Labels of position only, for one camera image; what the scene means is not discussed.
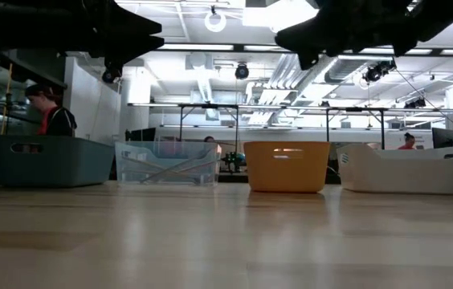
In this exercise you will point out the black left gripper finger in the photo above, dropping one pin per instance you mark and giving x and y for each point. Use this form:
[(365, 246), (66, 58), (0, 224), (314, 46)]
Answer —
[(138, 24), (140, 44)]

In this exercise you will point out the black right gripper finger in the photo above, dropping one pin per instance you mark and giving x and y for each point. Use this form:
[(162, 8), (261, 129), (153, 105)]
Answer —
[(303, 30), (300, 46)]

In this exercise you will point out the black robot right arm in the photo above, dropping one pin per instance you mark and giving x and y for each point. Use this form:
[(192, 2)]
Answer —
[(439, 18)]

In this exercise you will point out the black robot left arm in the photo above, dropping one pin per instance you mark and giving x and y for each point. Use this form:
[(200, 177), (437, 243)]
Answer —
[(29, 24)]

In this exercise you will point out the black round ceiling spotlight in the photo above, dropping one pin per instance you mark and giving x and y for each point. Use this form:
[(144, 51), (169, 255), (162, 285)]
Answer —
[(242, 71), (110, 76)]

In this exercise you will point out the white round ceiling lamp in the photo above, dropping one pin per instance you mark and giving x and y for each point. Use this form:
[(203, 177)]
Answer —
[(206, 22)]

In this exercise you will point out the black monitor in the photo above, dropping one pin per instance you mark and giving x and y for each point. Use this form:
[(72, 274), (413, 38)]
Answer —
[(142, 134), (443, 137)]

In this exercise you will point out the person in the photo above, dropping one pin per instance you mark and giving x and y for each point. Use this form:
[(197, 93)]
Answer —
[(58, 120), (408, 142), (209, 139)]

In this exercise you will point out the clear plastic bin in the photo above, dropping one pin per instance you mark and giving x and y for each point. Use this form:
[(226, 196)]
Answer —
[(130, 150)]

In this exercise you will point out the orange plastic bin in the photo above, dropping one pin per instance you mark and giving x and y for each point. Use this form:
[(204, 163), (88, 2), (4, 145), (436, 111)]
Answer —
[(286, 172)]

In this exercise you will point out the black device green light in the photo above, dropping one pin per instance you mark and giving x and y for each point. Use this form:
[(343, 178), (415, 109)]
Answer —
[(232, 159)]

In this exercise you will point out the dark teal plastic bin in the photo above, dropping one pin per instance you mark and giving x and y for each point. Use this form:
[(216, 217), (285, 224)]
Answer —
[(58, 160)]

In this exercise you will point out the white plastic bin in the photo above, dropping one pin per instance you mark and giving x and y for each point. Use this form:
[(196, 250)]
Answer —
[(407, 172)]

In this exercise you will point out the long black frame table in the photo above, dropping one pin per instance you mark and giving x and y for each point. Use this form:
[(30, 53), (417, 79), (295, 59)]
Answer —
[(355, 108)]

